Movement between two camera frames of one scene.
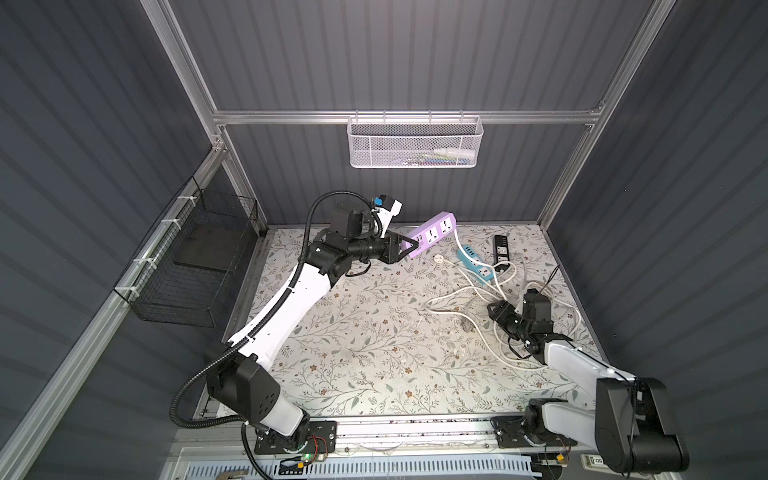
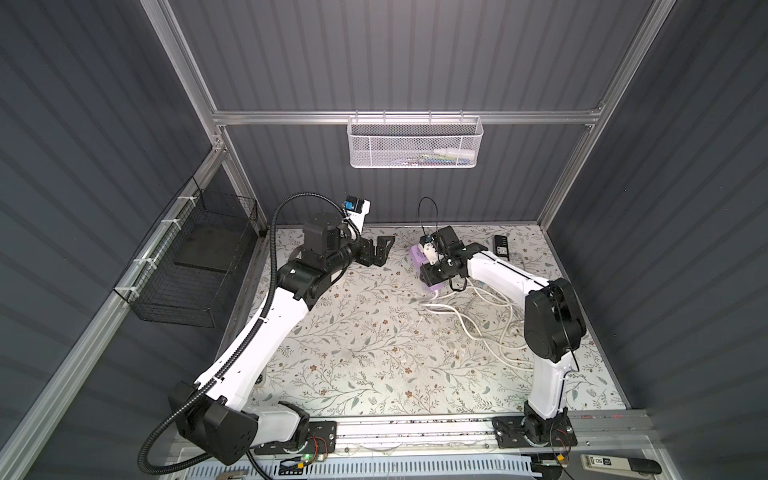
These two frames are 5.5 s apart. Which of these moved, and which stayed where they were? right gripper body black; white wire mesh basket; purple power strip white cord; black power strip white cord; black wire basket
Moved: right gripper body black; purple power strip white cord
Stayed: black wire basket; white wire mesh basket; black power strip white cord
